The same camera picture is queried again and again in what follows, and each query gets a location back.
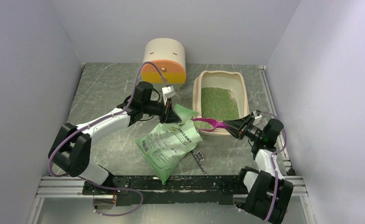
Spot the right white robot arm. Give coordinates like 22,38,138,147
223,113,294,224

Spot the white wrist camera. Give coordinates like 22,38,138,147
252,110,262,123
161,86,176,101

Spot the green litter bag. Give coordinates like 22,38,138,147
135,104,202,185

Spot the beige litter box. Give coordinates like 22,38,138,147
193,70,250,121

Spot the black mounting rail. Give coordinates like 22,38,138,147
82,175,266,206

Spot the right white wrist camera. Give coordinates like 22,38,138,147
252,110,262,123

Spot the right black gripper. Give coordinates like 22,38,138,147
222,114,264,141

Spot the magenta plastic scoop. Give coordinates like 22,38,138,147
193,118,228,132

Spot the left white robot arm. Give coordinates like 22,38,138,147
48,81,181,194

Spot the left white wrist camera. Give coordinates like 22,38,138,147
161,86,176,101

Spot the beige orange drawer cabinet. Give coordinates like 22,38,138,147
143,38,186,91

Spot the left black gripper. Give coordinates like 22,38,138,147
142,96,182,124

